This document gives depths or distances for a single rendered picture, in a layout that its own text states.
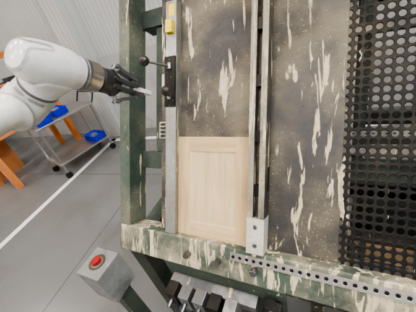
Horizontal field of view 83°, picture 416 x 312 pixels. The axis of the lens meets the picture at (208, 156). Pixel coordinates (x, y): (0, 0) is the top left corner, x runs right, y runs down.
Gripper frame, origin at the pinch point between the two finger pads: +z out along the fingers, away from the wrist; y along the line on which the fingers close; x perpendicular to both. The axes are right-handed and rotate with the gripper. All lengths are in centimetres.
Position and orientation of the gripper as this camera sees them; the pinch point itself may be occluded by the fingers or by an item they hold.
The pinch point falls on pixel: (142, 91)
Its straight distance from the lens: 94.3
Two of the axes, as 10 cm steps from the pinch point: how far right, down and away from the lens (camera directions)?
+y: -0.1, 10.0, 0.6
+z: 4.4, -0.5, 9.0
